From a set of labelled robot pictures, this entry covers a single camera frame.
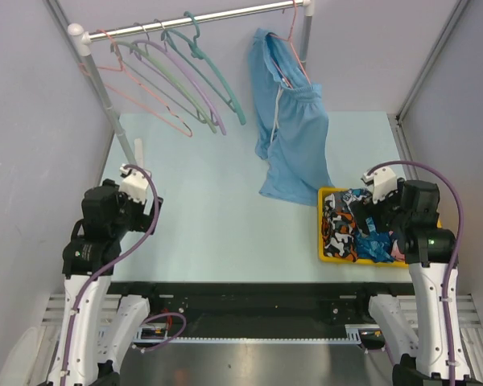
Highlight teal plastic hanger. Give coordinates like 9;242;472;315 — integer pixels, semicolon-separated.
161;11;246;125

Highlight pink patterned shorts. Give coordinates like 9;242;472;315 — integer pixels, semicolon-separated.
389;231;406;262

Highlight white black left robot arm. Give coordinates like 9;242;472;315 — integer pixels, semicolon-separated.
45;170;162;385

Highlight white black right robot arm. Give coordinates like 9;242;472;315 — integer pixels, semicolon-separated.
355;180;480;385

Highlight blue patterned shorts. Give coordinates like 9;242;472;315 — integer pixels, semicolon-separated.
355;217;395;263

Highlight camouflage patterned shorts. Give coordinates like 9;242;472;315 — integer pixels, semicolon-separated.
320;188;371;262

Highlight light blue shorts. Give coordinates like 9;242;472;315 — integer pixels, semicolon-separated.
248;29;332;206

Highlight light green plastic hanger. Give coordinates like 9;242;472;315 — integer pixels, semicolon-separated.
110;23;218;134

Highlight purple plastic hanger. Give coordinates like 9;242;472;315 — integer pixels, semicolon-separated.
130;39;226;135

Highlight yellow plastic bin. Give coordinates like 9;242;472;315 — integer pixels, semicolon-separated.
317;186;443;269

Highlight metal clothes rack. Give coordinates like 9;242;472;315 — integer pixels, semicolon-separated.
67;0;316;170

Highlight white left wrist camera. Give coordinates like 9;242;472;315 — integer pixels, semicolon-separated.
119;164;150;204

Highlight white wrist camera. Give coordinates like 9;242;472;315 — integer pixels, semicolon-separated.
119;164;150;204
361;166;404;204

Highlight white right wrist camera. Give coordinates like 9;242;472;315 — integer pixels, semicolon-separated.
361;166;404;204

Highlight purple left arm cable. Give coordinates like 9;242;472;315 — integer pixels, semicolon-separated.
57;163;161;386

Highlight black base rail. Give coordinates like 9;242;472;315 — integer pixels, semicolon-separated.
108;281;414;340

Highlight white cable duct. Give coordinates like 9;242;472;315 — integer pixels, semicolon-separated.
96;323;383;347

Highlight pink wire hanger left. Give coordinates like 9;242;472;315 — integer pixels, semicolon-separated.
78;29;193;138

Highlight pink wire hanger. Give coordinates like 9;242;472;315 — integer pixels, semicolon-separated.
78;29;193;138
270;0;312;84

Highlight pink wire hanger right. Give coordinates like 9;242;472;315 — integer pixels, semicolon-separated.
270;0;312;84

